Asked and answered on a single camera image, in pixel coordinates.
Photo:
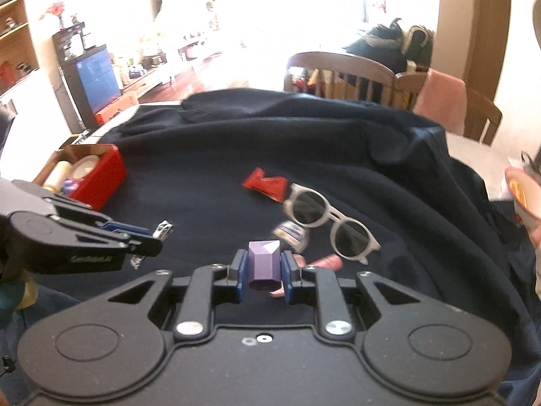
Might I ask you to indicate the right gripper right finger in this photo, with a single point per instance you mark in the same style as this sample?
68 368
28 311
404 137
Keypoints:
320 289

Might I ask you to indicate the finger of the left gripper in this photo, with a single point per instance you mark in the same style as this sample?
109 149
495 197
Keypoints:
78 211
81 240

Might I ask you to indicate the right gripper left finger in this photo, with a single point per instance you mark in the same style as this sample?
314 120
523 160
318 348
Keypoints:
209 287

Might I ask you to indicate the silver nail clipper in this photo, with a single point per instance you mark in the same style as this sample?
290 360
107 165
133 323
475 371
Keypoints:
162 231

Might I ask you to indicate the pink tube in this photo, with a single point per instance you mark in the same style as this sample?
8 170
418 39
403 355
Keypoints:
332 262

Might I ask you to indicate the small labelled clear bottle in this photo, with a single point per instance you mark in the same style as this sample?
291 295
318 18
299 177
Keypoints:
292 237

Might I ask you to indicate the purple small box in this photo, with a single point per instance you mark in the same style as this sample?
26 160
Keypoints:
264 265

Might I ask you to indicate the white round sunglasses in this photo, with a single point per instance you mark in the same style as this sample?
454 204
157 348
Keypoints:
350 239

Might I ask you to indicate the red candy wrapper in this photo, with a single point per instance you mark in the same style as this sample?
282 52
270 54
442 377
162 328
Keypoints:
274 188

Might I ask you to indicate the blue gloved left hand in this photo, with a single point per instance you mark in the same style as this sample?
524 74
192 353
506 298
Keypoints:
18 294

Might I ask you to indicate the blue gloved right hand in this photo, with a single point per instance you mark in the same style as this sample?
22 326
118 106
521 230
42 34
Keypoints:
525 192

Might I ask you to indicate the red metal tin box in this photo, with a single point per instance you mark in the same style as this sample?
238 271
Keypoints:
99 185

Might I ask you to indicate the dark navy table cloth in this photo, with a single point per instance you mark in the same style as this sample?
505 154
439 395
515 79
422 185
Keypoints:
445 313

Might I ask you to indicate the orange gift box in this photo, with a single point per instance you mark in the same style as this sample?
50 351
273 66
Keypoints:
119 105

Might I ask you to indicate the blue screen television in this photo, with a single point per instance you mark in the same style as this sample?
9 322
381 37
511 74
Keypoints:
92 84

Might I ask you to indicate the wooden dining chair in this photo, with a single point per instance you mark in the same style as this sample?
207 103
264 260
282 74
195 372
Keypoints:
341 76

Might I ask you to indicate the pink towel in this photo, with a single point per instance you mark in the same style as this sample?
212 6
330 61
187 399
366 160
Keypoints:
443 99

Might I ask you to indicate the wooden chair with towel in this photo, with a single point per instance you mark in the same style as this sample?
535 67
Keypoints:
483 118

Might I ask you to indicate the dark jacket pile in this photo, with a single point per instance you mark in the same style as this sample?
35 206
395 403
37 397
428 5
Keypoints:
397 49

